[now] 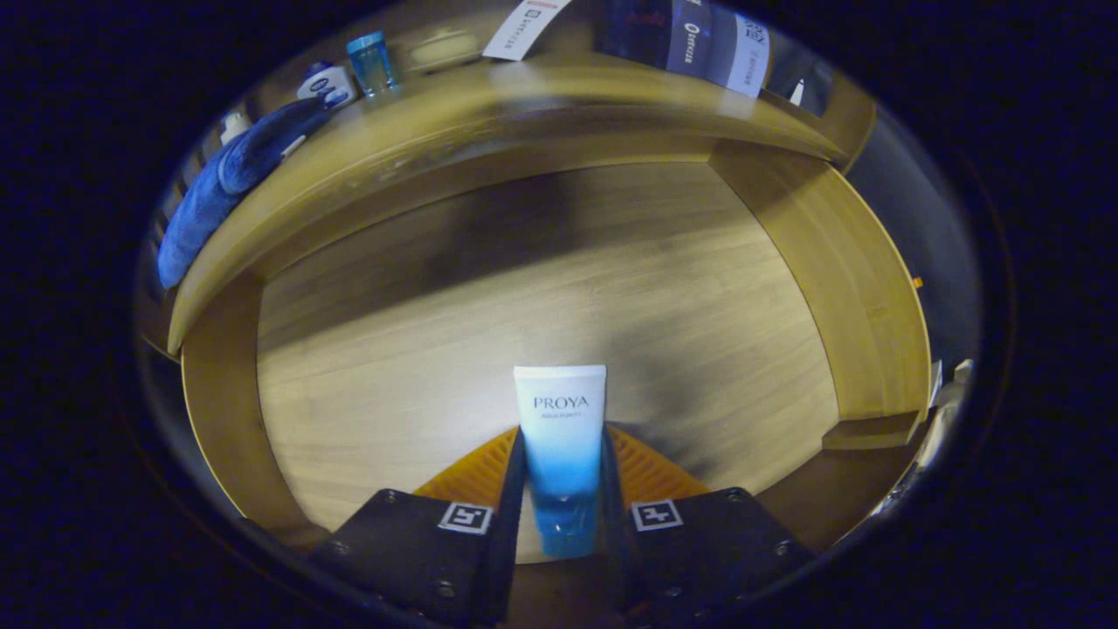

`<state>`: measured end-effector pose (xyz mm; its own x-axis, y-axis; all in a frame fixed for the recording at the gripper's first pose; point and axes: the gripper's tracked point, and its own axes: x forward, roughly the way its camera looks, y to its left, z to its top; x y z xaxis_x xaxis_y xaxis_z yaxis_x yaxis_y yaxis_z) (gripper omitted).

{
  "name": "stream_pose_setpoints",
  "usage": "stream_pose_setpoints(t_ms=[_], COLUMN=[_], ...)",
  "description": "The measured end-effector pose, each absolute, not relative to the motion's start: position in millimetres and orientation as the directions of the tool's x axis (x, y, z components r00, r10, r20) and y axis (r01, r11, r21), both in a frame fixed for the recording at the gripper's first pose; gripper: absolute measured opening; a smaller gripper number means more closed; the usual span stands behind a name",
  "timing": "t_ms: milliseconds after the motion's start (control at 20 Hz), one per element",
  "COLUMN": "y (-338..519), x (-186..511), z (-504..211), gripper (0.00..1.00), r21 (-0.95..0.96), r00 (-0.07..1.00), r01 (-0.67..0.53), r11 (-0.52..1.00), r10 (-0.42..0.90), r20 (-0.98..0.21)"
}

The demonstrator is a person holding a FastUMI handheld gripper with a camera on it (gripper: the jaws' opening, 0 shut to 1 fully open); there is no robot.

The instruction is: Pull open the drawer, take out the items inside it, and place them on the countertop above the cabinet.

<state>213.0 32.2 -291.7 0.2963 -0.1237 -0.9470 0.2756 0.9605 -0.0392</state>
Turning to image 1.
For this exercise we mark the small beige lidded pot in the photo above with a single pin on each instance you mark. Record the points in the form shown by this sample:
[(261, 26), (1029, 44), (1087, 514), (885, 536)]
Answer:
[(444, 51)]

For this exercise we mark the small white bottle blue cap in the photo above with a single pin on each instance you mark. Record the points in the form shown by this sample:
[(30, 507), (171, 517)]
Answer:
[(325, 86)]

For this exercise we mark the white pump bottle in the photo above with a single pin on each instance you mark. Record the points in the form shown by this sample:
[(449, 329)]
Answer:
[(233, 128)]

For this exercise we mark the white and blue cosmetic tube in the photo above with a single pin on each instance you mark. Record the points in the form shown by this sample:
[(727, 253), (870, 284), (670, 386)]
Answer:
[(559, 437)]

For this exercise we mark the white book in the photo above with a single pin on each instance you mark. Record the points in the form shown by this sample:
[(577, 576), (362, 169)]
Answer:
[(524, 31)]

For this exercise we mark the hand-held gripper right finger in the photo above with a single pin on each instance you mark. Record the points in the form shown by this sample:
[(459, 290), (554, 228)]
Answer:
[(707, 550)]

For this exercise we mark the dark blue book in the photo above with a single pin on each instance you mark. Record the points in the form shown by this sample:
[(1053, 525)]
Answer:
[(688, 44)]

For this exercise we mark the wooden countertop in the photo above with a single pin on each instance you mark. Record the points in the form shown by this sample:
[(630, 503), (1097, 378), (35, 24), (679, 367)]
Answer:
[(489, 105)]

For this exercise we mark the clear blue bottle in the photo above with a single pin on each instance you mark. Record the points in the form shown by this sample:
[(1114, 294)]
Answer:
[(371, 63)]

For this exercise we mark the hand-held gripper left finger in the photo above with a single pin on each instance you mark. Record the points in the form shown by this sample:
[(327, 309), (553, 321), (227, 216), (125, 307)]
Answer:
[(419, 550)]

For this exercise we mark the rolled blue towel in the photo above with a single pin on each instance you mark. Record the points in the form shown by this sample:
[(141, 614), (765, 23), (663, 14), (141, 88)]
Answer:
[(218, 188)]

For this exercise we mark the wooden drawer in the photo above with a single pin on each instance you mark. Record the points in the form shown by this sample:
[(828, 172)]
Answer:
[(524, 288)]

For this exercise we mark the light purple book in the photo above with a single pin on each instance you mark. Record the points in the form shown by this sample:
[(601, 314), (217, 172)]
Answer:
[(744, 57)]

